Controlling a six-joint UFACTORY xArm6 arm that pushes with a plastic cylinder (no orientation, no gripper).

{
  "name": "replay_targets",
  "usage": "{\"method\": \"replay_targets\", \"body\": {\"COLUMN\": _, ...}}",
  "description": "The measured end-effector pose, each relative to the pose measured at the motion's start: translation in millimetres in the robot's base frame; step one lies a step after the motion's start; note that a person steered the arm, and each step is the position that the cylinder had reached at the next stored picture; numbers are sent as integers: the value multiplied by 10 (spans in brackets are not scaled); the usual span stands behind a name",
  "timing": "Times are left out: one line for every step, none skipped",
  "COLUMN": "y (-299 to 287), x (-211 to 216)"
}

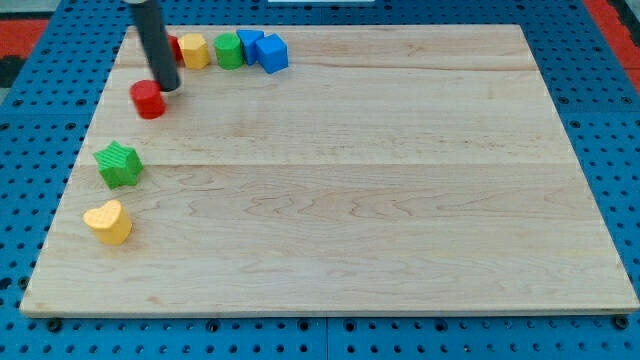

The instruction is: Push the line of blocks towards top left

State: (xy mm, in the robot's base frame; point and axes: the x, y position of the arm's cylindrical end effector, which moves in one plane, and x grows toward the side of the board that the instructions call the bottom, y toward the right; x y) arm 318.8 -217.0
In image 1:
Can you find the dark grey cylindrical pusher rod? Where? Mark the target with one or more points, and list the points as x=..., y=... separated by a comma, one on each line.
x=148, y=20

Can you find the red block behind rod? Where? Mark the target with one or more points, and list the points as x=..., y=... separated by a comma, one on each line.
x=176, y=49

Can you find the yellow hexagon block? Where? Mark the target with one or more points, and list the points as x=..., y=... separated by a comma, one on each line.
x=195, y=51

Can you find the red cylinder block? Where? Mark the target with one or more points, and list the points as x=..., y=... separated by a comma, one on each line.
x=147, y=98

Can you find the green cylinder block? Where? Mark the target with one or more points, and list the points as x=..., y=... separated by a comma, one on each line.
x=228, y=49

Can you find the blue triangle block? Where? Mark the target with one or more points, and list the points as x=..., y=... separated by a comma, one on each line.
x=248, y=39

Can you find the blue cube block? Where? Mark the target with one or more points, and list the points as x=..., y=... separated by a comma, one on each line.
x=272, y=53

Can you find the green star block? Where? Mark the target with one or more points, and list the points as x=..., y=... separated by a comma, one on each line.
x=118, y=165

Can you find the yellow heart block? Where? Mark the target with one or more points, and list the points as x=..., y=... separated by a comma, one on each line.
x=110, y=223

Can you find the light wooden board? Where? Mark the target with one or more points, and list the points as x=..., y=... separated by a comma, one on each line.
x=388, y=171

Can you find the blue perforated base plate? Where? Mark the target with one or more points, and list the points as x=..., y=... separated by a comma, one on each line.
x=47, y=111

